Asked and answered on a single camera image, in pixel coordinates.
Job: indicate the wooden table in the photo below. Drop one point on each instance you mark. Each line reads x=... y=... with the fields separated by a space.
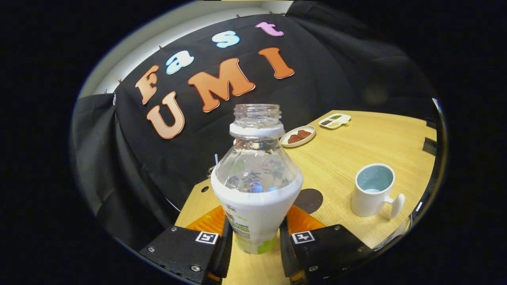
x=356 y=146

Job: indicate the white plate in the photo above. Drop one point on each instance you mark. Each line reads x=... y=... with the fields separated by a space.
x=285 y=141

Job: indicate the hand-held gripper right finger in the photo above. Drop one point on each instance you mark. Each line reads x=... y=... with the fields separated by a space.
x=286 y=257

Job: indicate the red food pieces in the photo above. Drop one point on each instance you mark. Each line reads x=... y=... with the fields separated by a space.
x=299 y=136

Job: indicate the black table clamp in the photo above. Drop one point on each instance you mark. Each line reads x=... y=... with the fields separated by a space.
x=429 y=145

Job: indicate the dark round coaster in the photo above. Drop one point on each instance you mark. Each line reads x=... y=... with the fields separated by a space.
x=311 y=200

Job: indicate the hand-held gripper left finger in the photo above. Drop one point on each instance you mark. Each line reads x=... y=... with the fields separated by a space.
x=222 y=257

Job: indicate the white divided dish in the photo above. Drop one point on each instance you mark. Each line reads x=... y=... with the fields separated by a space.
x=334 y=121

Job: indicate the clear plastic juice bottle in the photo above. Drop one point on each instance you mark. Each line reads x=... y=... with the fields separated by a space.
x=255 y=206

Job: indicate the white cup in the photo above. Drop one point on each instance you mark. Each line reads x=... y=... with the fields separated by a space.
x=368 y=202

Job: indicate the black backdrop cloth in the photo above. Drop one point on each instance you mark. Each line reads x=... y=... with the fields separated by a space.
x=317 y=79

